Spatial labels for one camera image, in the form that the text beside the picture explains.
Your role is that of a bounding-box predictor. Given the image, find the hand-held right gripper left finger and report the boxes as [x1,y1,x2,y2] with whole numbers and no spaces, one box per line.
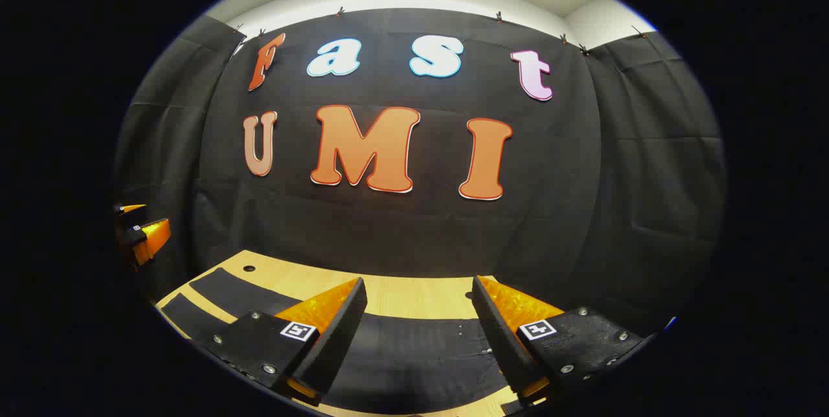
[193,276,369,405]

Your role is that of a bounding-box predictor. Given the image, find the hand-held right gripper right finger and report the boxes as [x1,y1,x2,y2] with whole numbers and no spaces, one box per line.
[471,275,650,408]

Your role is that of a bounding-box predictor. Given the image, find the black jeans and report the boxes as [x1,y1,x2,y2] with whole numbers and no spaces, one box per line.
[159,267,519,415]

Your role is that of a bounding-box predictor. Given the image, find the black backdrop cloth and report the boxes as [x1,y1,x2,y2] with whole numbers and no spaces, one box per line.
[111,8,727,340]

